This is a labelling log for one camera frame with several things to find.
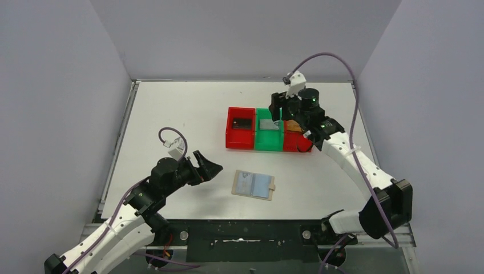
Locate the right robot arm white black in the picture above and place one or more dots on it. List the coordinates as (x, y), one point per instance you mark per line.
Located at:
(389, 201)

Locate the silver credit card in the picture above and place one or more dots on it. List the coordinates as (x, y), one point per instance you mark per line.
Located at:
(269, 124)

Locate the right red plastic bin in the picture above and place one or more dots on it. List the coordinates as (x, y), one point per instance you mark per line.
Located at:
(295, 142)

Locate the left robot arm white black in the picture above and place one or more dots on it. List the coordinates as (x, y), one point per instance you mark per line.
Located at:
(136, 221)

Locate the red plastic bin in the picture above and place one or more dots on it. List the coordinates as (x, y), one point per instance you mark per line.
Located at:
(295, 142)
(240, 139)

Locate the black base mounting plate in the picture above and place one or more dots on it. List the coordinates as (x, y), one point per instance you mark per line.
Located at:
(245, 240)

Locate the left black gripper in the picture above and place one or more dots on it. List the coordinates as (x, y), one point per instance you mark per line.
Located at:
(197, 170)

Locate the left red plastic bin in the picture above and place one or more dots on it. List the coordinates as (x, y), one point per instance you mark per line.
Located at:
(240, 139)

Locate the black credit card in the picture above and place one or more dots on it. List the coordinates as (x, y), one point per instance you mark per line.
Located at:
(242, 124)

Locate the green plastic bin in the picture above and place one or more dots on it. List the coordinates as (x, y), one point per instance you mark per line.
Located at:
(266, 140)

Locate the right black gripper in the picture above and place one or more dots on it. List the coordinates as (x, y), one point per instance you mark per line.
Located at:
(282, 100)

